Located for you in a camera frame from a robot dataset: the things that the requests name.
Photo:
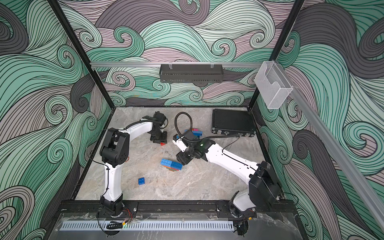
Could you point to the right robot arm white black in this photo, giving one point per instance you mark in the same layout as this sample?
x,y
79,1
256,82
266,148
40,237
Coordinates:
x,y
263,185

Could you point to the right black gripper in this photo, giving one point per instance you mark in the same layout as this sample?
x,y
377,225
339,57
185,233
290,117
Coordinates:
x,y
181,157

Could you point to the aluminium rail wall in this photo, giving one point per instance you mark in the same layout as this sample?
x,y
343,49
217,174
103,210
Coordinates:
x,y
137,64
361,185

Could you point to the white slotted cable duct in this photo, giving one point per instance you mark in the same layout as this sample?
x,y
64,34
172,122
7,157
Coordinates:
x,y
148,226

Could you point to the black perforated wall tray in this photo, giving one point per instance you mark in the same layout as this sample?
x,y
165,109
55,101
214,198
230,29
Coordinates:
x,y
200,74

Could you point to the black frame post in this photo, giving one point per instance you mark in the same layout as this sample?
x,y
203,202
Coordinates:
x,y
55,6
285,26

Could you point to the clear plastic wall bin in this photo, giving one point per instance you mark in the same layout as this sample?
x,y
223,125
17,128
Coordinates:
x,y
273,84

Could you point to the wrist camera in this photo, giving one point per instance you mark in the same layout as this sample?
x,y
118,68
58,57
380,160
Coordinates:
x,y
181,143
160,118

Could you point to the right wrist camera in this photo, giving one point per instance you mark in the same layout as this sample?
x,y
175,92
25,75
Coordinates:
x,y
181,143

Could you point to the black case on table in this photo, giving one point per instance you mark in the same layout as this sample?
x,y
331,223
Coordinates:
x,y
232,122

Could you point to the aluminium rail back wall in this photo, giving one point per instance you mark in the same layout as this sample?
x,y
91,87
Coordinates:
x,y
137,64

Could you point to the black frame post left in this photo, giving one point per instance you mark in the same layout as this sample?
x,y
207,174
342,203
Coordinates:
x,y
55,6

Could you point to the light blue brick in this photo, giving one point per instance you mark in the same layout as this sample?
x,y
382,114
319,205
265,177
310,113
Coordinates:
x,y
166,163

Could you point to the black frame post right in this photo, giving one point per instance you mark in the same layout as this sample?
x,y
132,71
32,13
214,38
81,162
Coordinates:
x,y
285,26

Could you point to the blue long brick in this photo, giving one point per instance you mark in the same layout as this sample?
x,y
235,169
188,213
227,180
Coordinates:
x,y
176,166

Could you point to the aluminium rail right wall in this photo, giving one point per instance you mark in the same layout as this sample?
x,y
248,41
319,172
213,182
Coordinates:
x,y
361,185

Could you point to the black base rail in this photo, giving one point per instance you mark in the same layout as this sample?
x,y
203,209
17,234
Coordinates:
x,y
140,208

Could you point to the blue small lego brick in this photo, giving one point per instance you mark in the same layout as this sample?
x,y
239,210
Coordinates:
x,y
141,181

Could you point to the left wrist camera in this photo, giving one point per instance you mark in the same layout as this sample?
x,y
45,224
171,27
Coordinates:
x,y
160,118

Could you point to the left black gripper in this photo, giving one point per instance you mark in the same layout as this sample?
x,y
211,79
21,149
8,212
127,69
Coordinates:
x,y
164,140

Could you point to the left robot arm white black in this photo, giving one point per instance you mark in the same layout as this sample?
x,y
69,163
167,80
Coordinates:
x,y
115,152

